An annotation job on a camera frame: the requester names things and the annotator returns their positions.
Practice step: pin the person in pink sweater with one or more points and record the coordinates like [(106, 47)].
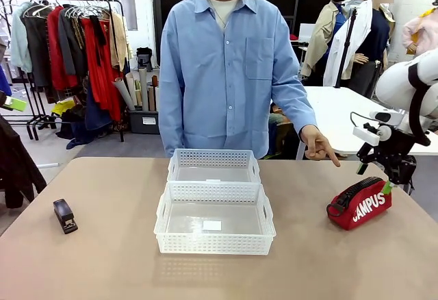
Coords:
[(424, 33)]

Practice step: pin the grey jacket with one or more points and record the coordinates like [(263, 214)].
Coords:
[(68, 39)]

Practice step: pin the white perforated plastic basket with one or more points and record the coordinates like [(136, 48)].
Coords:
[(212, 245), (212, 158)]

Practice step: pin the person's left forearm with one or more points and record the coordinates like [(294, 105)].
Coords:
[(297, 111)]

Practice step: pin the beige jacket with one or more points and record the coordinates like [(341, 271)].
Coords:
[(119, 39)]

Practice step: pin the brown cardboard tube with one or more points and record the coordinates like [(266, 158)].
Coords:
[(154, 91)]

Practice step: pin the black coat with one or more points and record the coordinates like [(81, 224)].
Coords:
[(17, 170)]

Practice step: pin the blue denim garment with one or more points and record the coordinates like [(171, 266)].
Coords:
[(96, 118)]

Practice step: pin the black stapler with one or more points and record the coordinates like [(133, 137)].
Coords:
[(65, 216)]

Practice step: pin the red Campus pencil pouch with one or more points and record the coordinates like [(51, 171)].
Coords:
[(369, 207)]

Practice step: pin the grey wall panel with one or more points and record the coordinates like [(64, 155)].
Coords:
[(128, 10)]

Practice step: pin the mint fluffy coat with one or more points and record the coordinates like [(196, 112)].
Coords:
[(18, 39)]

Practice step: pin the black tripod pole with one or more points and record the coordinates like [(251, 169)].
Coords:
[(345, 46)]

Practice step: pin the grey storage bin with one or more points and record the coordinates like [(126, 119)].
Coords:
[(143, 122)]

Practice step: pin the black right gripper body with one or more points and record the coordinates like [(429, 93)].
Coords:
[(397, 146)]

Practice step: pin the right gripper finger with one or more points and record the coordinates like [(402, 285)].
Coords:
[(402, 173), (367, 152)]

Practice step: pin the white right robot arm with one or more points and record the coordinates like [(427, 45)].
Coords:
[(393, 84)]

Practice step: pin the white table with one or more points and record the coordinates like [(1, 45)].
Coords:
[(342, 118)]

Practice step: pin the white camera module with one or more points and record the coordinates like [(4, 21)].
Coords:
[(388, 116)]

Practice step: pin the dark grey coat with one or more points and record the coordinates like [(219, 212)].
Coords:
[(36, 50)]

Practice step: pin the red jacket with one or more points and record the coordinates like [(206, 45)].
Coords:
[(56, 57)]

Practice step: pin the small white camera box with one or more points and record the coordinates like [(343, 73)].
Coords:
[(366, 135)]

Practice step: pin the person's right forearm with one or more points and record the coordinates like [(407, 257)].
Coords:
[(171, 125)]

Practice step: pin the pale grey paper roll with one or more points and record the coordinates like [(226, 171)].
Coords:
[(124, 94)]

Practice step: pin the mannequin in navy top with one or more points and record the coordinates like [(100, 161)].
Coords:
[(380, 39)]

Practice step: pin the person in blue shirt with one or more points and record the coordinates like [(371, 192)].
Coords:
[(222, 74)]

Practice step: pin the black clothes rack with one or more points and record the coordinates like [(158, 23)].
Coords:
[(121, 132)]

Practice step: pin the mannequin in beige coat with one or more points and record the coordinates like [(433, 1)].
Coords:
[(321, 39)]

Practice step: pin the white board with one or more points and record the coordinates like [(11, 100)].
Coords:
[(308, 31)]

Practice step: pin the yellow garment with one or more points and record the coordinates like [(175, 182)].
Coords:
[(63, 107)]

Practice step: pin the tall beige cardboard tube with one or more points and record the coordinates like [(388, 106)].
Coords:
[(143, 87)]

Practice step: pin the black bag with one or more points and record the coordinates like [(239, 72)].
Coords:
[(144, 58)]

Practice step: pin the mannequin in white shirt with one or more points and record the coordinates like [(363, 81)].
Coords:
[(364, 22)]

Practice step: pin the red dress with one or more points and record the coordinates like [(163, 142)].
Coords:
[(102, 84)]

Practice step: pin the person's left hand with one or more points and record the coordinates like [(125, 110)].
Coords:
[(316, 144)]

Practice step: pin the black scarf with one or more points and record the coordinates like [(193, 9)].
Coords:
[(99, 39)]

